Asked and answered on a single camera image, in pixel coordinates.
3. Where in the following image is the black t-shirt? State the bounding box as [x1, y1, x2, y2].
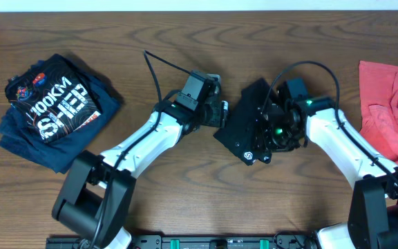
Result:
[214, 78, 278, 166]

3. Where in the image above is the red t-shirt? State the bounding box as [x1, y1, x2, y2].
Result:
[359, 61, 398, 165]

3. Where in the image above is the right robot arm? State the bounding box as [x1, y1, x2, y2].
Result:
[255, 98, 398, 248]

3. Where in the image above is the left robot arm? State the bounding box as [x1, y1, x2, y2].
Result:
[52, 97, 229, 248]

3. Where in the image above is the black printed folded shirt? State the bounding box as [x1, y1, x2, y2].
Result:
[5, 54, 102, 143]

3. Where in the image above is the navy blue folded shirt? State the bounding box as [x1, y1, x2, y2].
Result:
[0, 57, 120, 174]

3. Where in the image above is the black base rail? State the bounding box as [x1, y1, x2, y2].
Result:
[45, 233, 319, 249]

